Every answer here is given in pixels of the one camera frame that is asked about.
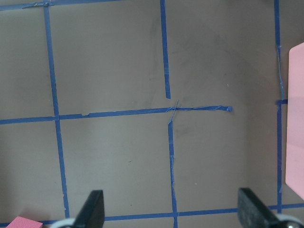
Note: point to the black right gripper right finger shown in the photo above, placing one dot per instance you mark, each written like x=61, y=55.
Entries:
x=252, y=212

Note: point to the pink plastic bin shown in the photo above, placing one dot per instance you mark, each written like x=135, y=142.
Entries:
x=294, y=165

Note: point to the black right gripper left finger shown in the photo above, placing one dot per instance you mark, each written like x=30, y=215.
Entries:
x=92, y=213

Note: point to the pink foam cube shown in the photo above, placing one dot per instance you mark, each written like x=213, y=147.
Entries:
x=21, y=222

